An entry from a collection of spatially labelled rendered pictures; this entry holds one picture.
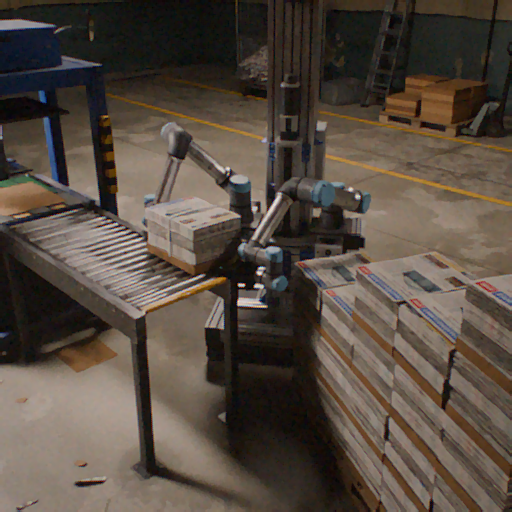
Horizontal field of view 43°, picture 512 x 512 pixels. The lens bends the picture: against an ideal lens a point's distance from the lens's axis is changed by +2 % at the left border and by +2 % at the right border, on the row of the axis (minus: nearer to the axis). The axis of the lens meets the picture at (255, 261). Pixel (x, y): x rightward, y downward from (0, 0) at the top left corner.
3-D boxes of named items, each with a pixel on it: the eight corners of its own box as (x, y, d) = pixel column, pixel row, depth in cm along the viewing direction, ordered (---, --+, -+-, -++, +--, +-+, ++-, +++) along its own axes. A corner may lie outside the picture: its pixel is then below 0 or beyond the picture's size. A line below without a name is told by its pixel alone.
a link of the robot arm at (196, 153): (237, 202, 351) (161, 141, 322) (228, 193, 364) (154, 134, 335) (251, 185, 350) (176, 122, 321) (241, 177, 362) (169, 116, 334)
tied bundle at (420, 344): (484, 341, 235) (494, 285, 226) (543, 388, 210) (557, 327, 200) (391, 359, 224) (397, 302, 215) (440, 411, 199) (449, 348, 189)
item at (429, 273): (436, 253, 250) (436, 251, 250) (486, 285, 226) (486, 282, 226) (352, 268, 238) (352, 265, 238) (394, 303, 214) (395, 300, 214)
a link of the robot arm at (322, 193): (350, 188, 336) (298, 174, 290) (376, 193, 327) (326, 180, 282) (345, 210, 337) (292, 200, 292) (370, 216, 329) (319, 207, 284)
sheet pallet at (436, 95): (488, 126, 876) (495, 83, 852) (454, 137, 826) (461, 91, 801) (413, 112, 956) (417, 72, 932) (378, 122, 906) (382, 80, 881)
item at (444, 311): (498, 285, 226) (499, 282, 226) (559, 325, 202) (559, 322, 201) (404, 301, 215) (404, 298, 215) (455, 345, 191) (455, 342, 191)
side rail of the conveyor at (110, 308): (147, 339, 264) (145, 314, 259) (136, 344, 261) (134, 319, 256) (6, 243, 353) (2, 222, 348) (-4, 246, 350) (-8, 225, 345)
